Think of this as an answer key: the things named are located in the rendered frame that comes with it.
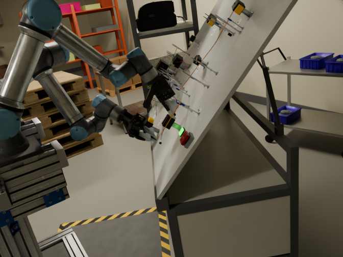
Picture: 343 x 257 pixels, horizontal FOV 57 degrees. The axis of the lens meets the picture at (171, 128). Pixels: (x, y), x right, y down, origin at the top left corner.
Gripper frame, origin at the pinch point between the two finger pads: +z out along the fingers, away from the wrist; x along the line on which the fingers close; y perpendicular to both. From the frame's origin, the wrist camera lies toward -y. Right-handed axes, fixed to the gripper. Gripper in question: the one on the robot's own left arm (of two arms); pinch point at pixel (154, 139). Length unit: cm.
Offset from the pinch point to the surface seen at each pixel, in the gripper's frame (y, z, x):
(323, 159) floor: -100, 134, 142
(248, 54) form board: 53, 16, 24
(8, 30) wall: -573, -578, 372
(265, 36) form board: 62, 18, 27
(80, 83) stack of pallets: -185, -135, 118
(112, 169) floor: -199, -41, 53
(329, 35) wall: -65, 83, 274
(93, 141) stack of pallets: -243, -91, 88
